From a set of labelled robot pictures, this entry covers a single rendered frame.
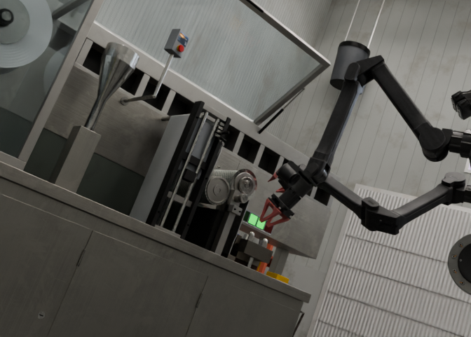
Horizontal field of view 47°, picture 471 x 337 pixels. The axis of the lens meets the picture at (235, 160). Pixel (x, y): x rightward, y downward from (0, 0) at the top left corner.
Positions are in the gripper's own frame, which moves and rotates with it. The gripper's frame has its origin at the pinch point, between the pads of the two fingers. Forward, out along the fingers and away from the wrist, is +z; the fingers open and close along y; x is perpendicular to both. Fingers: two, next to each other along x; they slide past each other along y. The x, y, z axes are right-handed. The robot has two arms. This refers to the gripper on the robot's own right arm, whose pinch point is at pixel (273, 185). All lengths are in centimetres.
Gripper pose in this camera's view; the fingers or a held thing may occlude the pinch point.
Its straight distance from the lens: 248.7
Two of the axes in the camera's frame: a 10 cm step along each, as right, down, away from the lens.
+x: 4.9, -4.7, 7.3
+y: 5.9, 8.0, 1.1
